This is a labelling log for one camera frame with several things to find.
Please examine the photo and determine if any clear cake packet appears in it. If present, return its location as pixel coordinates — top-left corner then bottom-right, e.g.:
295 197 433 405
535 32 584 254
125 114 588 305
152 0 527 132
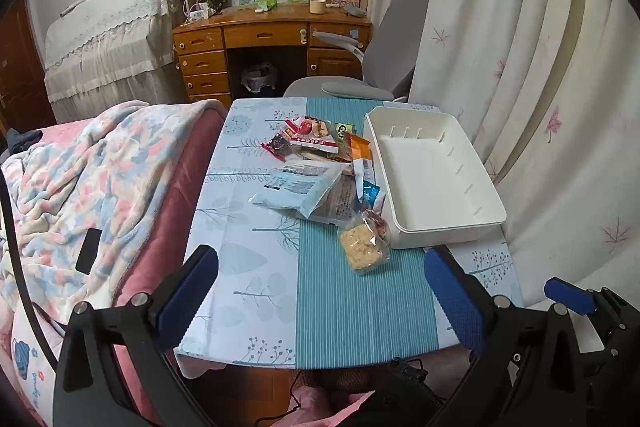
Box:
310 174 361 225

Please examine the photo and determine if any grey office chair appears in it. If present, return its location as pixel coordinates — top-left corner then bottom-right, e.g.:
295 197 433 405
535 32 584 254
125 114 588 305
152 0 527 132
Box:
283 0 436 102

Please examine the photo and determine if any white lace cover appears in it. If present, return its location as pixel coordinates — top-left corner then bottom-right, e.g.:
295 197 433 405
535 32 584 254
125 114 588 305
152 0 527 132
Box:
44 0 188 122

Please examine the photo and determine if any white leaf print curtain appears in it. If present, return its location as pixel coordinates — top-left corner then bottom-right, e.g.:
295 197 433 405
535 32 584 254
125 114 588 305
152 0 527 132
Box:
367 0 640 308

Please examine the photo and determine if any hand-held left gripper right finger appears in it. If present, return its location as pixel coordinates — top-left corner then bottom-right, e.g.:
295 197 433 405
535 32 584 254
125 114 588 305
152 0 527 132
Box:
424 246 590 427

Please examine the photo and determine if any wooden desk with drawers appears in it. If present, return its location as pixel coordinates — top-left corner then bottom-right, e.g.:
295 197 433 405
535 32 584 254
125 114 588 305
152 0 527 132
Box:
172 4 373 105

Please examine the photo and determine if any dark wooden door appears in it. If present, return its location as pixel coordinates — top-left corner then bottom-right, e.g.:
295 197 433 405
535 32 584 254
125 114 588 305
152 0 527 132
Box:
0 0 56 132

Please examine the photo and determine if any small blue packet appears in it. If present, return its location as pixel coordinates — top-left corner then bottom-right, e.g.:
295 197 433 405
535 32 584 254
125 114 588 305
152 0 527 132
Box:
357 179 387 218

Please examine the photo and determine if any pink printed pillow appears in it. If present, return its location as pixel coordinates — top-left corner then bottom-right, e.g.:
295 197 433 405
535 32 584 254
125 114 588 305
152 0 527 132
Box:
7 302 68 413

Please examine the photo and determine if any white plastic storage box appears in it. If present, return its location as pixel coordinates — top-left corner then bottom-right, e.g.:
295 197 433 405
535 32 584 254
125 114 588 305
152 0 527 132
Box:
362 106 507 250

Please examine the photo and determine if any bin with white liner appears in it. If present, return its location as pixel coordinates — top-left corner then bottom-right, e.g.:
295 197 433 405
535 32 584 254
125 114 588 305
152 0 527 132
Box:
241 63 279 95

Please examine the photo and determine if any dark packet with red ends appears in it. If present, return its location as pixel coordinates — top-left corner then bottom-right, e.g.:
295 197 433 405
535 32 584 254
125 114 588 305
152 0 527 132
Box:
261 130 293 162

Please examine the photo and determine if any pastel patchy blanket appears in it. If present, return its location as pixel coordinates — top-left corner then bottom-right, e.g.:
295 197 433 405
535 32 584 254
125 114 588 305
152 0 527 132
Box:
0 99 226 323

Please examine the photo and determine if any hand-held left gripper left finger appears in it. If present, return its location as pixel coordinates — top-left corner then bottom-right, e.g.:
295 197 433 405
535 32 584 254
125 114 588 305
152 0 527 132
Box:
52 245 219 427

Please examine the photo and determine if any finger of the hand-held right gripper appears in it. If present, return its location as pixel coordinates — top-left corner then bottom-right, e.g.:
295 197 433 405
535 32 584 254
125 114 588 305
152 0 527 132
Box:
544 278 632 354

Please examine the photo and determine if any brown paper packet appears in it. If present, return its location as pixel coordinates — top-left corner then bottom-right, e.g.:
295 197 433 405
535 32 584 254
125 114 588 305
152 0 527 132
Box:
292 147 331 165

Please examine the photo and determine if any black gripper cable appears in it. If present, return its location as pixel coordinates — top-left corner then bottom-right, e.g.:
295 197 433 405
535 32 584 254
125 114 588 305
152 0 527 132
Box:
0 172 68 339

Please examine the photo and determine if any black phone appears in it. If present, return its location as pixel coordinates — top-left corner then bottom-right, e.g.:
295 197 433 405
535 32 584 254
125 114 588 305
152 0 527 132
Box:
75 228 104 277

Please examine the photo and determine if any thin black cable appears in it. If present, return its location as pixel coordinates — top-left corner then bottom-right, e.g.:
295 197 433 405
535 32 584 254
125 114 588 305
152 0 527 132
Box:
255 369 303 425

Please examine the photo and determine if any orange and white packet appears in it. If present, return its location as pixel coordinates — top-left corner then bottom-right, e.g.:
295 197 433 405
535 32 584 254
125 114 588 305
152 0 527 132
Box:
346 133 381 190

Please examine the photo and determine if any clear yellow crisp packet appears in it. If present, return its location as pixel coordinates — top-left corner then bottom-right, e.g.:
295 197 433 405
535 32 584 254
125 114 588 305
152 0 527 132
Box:
338 208 392 277

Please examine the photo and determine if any leaf print tablecloth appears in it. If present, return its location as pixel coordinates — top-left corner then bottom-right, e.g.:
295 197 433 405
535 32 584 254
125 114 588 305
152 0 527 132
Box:
172 98 526 378

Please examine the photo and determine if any red and white fruit packet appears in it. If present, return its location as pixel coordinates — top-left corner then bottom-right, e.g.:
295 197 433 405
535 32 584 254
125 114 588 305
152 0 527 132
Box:
284 117 346 158

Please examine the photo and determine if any light blue packet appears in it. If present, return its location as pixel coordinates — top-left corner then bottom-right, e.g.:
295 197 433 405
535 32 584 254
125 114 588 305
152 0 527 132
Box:
248 159 346 220

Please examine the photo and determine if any pink clothing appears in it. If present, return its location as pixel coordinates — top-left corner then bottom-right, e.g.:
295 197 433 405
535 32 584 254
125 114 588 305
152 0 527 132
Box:
292 386 376 427

